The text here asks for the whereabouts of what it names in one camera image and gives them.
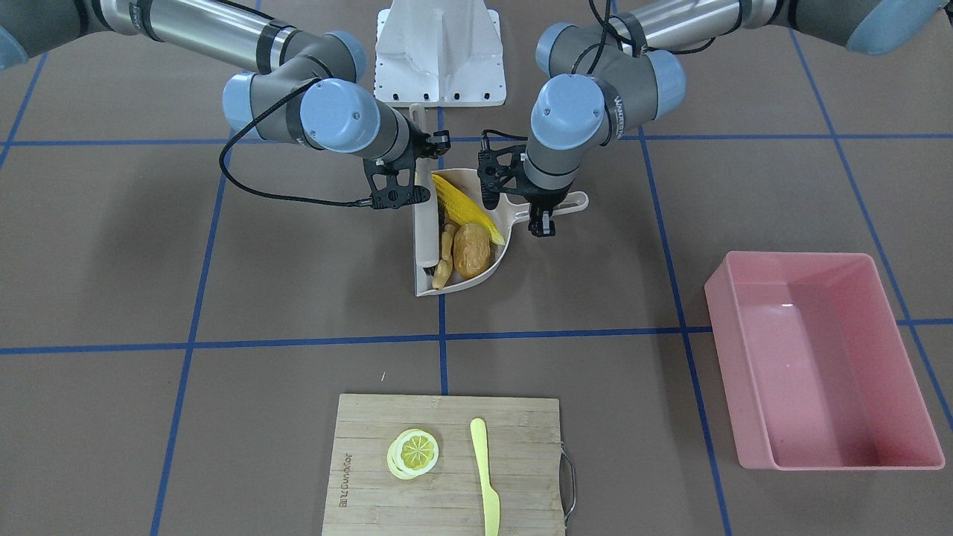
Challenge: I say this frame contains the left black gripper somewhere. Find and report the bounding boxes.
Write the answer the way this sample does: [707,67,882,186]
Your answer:
[526,182,572,237]

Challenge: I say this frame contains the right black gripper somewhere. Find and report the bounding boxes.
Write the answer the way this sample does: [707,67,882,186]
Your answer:
[409,128,450,162]

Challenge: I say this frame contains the beige plastic dustpan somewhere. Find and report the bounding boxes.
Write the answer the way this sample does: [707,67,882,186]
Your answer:
[414,167,589,296]

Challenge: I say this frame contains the yellow toy corn cob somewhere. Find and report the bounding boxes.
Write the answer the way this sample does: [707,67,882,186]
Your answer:
[431,173,505,246]

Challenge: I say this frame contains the beige hand brush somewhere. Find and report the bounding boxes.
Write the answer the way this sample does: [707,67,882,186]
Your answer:
[409,103,442,269]

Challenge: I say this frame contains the brown toy potato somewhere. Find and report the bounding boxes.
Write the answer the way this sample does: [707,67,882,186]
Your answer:
[453,223,493,279]

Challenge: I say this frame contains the toy ginger root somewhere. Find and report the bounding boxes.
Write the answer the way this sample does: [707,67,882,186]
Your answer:
[431,223,457,290]

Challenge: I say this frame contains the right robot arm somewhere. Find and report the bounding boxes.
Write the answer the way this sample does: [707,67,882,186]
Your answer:
[1,1,450,164]

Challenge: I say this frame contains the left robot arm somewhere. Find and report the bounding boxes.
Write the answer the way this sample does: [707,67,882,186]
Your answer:
[517,1,946,237]

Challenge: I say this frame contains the pink plastic bin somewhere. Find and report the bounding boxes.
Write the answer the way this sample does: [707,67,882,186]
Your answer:
[704,251,946,470]

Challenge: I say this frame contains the bamboo cutting board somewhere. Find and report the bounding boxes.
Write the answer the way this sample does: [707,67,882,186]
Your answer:
[321,394,566,535]

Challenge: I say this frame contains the yellow plastic knife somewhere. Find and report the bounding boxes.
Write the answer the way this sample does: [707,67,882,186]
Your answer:
[470,418,501,535]

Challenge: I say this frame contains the yellow lemon slices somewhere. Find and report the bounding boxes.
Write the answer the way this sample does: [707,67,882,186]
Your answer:
[386,430,439,479]

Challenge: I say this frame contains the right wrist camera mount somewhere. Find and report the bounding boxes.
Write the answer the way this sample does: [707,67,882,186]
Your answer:
[362,155,431,209]

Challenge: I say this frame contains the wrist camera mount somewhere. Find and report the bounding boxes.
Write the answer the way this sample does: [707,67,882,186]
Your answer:
[476,129,528,211]
[362,155,431,209]

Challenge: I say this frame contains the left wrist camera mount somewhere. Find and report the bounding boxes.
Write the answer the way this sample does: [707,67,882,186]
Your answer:
[476,129,528,211]

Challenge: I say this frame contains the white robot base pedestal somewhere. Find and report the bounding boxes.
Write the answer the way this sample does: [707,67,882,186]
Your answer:
[372,1,507,106]

